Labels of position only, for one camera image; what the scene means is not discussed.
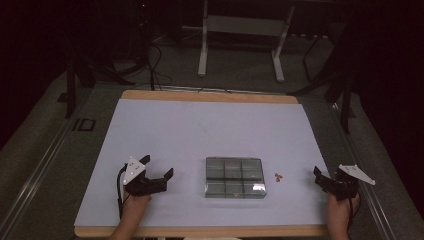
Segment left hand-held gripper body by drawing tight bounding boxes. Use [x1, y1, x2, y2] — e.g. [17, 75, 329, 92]
[122, 155, 168, 198]

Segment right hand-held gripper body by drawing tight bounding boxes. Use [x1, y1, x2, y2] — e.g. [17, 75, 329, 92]
[324, 163, 377, 202]

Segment clear plastic compartment box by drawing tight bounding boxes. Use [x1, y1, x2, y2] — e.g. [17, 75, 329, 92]
[204, 156, 268, 200]

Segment person's left hand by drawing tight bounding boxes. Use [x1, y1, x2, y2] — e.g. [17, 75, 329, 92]
[121, 190, 153, 222]

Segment person's right hand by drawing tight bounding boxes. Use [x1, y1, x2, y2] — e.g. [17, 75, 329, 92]
[325, 191, 362, 232]

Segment pale blue table mat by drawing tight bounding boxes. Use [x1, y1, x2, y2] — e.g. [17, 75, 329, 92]
[73, 98, 348, 228]

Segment black tripod stand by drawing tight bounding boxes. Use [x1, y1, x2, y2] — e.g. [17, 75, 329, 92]
[57, 49, 136, 120]
[288, 19, 357, 135]

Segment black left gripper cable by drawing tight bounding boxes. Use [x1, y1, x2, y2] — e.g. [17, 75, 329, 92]
[116, 164, 130, 220]

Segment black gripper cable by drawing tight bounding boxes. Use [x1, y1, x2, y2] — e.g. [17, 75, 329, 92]
[346, 197, 356, 236]
[116, 164, 130, 220]

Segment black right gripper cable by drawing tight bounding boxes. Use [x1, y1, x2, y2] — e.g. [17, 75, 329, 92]
[346, 197, 356, 236]

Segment black floor cables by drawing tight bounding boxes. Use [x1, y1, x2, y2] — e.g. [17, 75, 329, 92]
[146, 19, 174, 92]

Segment thin black metal frame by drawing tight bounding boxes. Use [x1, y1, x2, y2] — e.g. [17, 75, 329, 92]
[302, 33, 334, 83]

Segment white metal table frame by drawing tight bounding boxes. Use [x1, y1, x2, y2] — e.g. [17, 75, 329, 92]
[197, 0, 297, 83]

